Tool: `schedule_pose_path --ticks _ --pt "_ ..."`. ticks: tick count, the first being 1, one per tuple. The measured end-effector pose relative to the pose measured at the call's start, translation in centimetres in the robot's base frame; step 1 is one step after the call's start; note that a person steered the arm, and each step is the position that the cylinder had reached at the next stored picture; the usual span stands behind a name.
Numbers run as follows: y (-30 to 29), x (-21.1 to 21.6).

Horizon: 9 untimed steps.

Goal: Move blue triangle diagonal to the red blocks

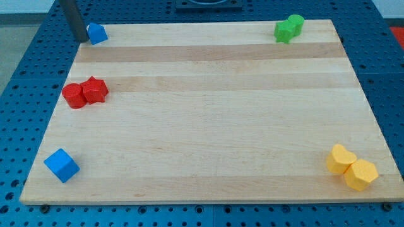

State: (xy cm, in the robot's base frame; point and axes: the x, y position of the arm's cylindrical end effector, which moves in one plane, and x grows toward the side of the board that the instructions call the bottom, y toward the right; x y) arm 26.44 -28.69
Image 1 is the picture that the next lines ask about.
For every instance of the yellow heart block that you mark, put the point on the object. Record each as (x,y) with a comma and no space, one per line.
(339,159)

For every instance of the wooden board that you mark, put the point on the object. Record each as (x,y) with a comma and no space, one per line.
(213,113)

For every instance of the red cylinder block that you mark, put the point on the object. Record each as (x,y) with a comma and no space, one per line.
(74,96)

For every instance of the blue triangle block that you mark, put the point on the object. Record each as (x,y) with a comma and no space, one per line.
(96,33)

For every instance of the blue cube block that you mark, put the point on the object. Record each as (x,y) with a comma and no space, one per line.
(62,165)

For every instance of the red star block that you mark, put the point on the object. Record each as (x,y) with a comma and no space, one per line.
(95,90)

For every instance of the green star block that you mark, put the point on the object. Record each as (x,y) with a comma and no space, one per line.
(284,31)

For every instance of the yellow hexagon block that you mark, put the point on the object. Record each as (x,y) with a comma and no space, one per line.
(360,174)

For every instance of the green cylinder block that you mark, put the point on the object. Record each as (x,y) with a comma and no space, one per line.
(297,21)

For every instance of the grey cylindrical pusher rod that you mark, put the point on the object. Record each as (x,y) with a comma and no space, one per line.
(75,20)

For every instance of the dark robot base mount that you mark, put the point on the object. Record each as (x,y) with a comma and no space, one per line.
(189,5)

